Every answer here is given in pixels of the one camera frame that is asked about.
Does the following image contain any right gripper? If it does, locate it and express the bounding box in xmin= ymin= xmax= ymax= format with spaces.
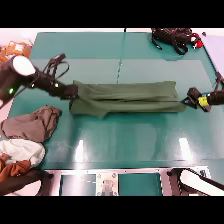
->
xmin=186 ymin=86 xmax=212 ymax=113

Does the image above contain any red garment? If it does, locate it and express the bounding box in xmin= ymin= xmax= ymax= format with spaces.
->
xmin=190 ymin=32 xmax=205 ymax=50

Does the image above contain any dark green garment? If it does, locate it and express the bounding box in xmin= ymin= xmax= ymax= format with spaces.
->
xmin=68 ymin=79 xmax=188 ymax=119

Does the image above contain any grey-brown garment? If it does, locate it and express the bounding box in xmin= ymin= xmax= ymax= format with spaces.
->
xmin=0 ymin=105 xmax=63 ymax=144

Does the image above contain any white garment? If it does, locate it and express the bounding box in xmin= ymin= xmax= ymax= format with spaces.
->
xmin=0 ymin=137 xmax=47 ymax=168

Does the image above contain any orange garment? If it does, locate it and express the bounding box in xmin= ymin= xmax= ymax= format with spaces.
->
xmin=0 ymin=40 xmax=34 ymax=63

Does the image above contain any silver frame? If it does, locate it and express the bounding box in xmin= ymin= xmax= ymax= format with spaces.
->
xmin=42 ymin=165 xmax=224 ymax=197

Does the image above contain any rust brown garment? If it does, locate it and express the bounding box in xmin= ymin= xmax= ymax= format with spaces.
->
xmin=0 ymin=152 xmax=33 ymax=183

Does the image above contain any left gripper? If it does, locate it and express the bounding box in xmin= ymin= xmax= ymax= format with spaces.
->
xmin=58 ymin=83 xmax=80 ymax=101

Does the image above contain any black cable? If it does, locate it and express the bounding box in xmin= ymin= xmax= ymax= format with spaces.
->
xmin=42 ymin=53 xmax=71 ymax=81
xmin=214 ymin=71 xmax=224 ymax=92

